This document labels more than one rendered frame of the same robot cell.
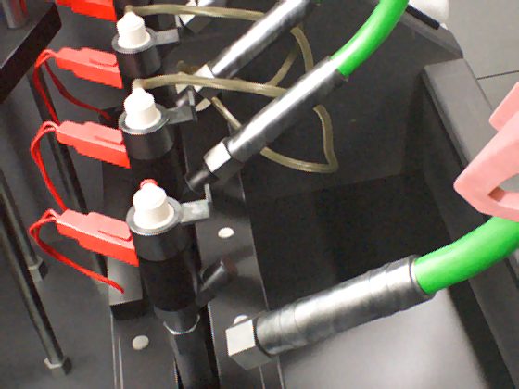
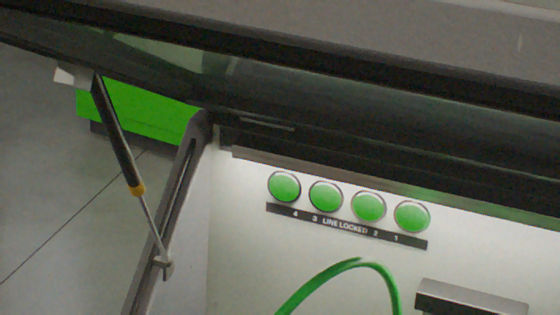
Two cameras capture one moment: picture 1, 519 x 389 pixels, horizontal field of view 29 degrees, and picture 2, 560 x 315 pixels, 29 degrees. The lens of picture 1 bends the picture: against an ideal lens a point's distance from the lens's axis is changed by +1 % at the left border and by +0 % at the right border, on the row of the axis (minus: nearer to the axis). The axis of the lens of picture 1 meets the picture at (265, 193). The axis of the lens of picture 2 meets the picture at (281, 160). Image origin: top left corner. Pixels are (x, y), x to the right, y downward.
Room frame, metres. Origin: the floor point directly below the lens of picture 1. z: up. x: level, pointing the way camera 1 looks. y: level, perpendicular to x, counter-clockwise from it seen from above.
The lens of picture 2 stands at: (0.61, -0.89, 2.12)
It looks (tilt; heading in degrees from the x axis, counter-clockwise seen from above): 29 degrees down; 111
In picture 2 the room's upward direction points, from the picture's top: 4 degrees clockwise
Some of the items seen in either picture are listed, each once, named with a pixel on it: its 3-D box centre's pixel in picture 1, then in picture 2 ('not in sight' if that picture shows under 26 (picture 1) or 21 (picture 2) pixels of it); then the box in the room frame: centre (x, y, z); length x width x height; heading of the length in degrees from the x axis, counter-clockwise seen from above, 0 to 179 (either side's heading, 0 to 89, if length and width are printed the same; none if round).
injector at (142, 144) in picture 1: (193, 244); not in sight; (0.45, 0.05, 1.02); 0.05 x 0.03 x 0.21; 93
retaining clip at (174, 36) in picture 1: (155, 34); not in sight; (0.53, 0.05, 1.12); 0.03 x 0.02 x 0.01; 93
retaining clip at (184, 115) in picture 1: (166, 112); not in sight; (0.45, 0.05, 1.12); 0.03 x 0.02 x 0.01; 93
